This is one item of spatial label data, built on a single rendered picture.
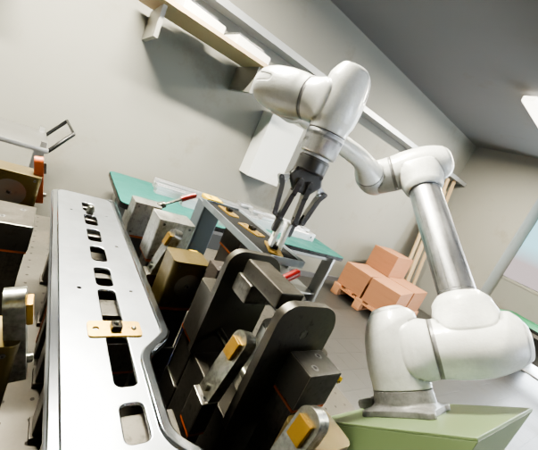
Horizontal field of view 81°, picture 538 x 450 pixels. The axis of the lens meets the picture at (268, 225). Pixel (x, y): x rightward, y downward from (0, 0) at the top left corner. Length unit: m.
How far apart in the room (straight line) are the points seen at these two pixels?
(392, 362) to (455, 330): 0.18
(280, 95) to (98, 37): 2.42
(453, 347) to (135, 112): 2.84
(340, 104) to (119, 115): 2.56
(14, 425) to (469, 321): 1.02
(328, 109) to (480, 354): 0.68
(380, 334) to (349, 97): 0.62
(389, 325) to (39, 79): 2.85
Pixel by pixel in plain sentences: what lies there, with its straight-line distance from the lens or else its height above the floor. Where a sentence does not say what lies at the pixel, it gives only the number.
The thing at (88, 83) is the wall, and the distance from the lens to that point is 3.08.
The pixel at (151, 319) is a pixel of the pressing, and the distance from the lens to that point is 0.65.
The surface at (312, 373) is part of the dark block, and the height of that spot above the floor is 1.12.
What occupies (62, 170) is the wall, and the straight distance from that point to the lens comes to 3.18.
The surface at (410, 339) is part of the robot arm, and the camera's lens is 0.95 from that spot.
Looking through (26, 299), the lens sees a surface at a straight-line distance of 0.48.
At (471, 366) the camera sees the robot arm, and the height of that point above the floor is 1.11.
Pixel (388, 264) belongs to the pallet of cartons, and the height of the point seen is 0.66.
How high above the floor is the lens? 1.36
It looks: 11 degrees down
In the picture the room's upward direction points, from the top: 24 degrees clockwise
